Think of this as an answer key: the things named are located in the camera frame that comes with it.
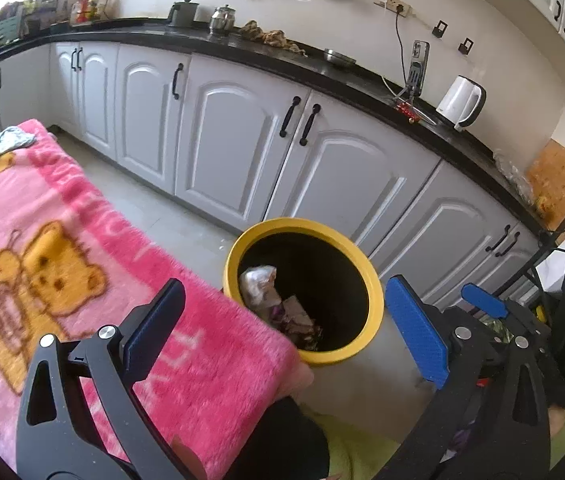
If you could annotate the clear plastic bag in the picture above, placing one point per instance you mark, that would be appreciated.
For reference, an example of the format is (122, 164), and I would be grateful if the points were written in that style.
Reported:
(512, 175)

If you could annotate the grey kettle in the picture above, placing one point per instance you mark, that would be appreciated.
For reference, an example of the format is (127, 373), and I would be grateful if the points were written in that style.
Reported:
(183, 14)

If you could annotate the steel teapot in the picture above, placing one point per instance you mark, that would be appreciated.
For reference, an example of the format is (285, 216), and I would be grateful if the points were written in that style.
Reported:
(222, 20)

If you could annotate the steel bowl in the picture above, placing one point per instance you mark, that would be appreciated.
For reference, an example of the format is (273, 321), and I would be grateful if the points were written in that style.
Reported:
(340, 57)

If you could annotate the white electric kettle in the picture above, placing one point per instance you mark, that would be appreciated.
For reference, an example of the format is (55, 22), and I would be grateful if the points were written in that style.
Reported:
(459, 102)

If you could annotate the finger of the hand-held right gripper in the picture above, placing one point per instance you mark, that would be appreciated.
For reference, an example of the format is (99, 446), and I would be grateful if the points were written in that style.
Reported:
(564, 382)
(484, 300)

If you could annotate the black countertop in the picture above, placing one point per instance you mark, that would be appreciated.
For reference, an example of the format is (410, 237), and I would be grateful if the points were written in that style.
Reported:
(162, 35)

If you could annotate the lime green fabric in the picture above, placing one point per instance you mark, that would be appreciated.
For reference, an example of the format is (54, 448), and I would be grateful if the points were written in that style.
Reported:
(362, 450)

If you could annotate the white power outlet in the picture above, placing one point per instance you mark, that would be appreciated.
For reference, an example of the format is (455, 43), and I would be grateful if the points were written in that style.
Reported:
(392, 3)

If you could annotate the teal dish rack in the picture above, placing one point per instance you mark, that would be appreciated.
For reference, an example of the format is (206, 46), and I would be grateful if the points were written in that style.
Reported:
(7, 25)

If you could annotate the silver crumpled wrapper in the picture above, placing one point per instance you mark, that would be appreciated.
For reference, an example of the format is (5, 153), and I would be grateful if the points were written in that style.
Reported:
(257, 287)

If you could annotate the red ornament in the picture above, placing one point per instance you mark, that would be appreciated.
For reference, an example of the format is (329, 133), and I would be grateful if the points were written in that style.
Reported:
(407, 112)

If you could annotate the white base cabinets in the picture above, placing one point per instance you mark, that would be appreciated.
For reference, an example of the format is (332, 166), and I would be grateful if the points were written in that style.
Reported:
(222, 135)

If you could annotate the white upper cabinet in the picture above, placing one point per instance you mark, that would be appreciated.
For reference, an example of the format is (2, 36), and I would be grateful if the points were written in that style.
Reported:
(537, 5)

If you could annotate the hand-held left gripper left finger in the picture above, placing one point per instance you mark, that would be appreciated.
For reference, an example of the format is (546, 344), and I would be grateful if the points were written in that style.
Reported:
(155, 327)

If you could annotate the brown cork board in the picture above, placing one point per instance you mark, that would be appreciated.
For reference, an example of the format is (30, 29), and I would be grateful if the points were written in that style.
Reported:
(559, 180)

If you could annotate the yellow rimmed trash bin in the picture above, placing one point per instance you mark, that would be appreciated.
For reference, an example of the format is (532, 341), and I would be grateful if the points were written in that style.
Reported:
(282, 225)

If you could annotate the smartphone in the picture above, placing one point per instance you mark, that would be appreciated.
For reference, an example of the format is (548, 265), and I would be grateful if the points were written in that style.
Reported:
(418, 62)

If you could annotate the phone stand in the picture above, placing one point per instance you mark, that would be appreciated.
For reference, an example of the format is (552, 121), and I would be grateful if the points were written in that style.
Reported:
(407, 95)

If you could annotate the black wall hook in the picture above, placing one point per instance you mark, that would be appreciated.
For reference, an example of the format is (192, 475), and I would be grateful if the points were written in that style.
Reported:
(466, 46)
(440, 29)

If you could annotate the group of condiment bottles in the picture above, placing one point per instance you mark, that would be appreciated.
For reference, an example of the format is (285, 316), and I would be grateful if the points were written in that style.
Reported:
(90, 10)

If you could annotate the pink printed blanket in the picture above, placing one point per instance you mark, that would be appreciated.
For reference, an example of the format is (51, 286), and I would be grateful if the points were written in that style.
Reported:
(87, 200)

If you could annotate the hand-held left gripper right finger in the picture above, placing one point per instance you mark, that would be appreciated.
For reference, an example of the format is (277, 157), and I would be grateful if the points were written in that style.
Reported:
(417, 332)

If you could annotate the brown crumpled cloth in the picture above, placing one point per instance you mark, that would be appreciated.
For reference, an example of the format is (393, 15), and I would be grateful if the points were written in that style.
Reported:
(272, 37)

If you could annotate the brown crumpled wrapper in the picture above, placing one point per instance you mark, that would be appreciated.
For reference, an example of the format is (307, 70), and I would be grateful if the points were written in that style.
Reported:
(302, 325)

